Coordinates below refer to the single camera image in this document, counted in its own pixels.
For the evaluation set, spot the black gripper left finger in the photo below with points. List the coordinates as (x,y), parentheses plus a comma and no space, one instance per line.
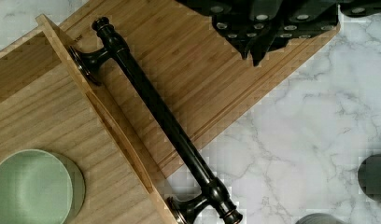
(248,25)

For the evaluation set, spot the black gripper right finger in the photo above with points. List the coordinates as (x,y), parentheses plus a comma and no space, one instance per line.
(283,20)

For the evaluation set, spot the wooden drawer with dark handle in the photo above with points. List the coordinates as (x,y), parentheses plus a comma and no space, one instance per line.
(43,105)

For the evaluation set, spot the dark grey round object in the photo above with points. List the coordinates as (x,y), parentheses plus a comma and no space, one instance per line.
(369,177)

